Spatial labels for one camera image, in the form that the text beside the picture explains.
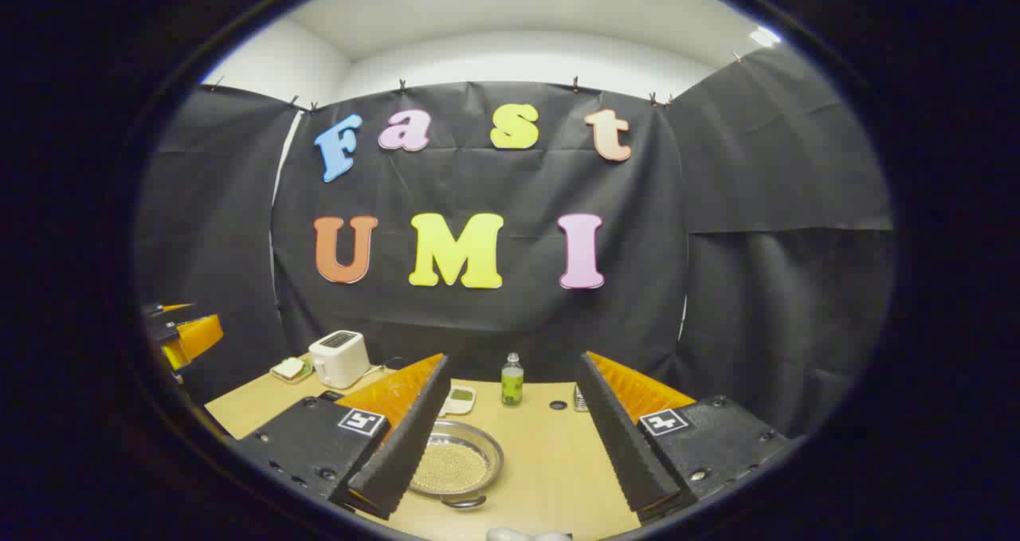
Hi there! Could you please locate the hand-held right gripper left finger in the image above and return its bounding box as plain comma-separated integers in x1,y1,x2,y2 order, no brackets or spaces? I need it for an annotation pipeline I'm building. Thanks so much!
235,354,452,520

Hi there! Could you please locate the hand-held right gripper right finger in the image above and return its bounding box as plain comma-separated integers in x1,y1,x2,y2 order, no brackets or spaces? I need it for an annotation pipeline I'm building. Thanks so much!
575,351,790,523

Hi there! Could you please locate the stainless steel pot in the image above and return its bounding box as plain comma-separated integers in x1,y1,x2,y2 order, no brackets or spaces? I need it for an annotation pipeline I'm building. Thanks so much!
408,419,505,510

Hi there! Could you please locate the pile of soybeans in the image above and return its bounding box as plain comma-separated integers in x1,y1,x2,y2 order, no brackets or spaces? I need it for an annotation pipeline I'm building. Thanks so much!
410,437,491,496

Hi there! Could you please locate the white divided bean tray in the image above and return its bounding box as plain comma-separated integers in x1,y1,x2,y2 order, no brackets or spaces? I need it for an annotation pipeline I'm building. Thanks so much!
438,386,477,417

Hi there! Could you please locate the white toaster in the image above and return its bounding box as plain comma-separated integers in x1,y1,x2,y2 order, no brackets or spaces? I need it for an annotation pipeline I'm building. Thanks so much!
308,331,371,390

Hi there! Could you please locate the green label drink bottle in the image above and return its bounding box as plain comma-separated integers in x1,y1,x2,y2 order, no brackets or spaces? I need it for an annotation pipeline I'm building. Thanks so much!
501,353,525,408

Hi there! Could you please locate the black backdrop cloth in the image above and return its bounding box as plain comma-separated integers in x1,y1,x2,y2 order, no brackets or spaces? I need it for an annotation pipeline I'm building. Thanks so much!
135,43,897,438

